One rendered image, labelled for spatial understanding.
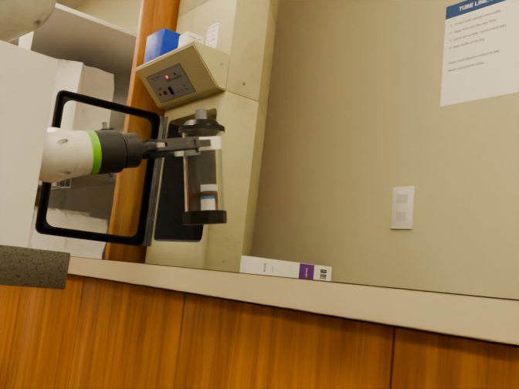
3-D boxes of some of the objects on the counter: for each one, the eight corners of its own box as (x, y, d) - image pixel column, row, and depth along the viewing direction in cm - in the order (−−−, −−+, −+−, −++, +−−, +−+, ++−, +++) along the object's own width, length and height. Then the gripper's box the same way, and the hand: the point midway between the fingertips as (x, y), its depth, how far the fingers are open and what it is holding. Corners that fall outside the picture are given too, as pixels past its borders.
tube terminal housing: (214, 272, 187) (240, 43, 198) (280, 279, 161) (306, 16, 172) (144, 264, 171) (177, 17, 182) (205, 270, 146) (239, -17, 157)
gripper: (138, 124, 116) (233, 121, 129) (98, 141, 133) (186, 136, 147) (143, 162, 116) (238, 155, 129) (102, 174, 133) (189, 167, 147)
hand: (201, 146), depth 137 cm, fingers closed on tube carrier, 9 cm apart
